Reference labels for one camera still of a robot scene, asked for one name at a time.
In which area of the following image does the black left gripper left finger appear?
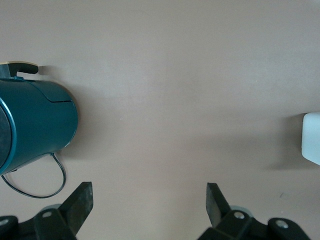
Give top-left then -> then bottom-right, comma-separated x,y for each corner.
0,181 -> 94,240

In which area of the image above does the teal electric kettle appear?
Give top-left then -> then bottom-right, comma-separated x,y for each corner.
0,60 -> 81,176

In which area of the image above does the white power adapter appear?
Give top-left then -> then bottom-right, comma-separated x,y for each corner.
301,112 -> 320,166

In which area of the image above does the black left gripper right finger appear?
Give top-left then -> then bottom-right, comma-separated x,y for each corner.
196,182 -> 312,240

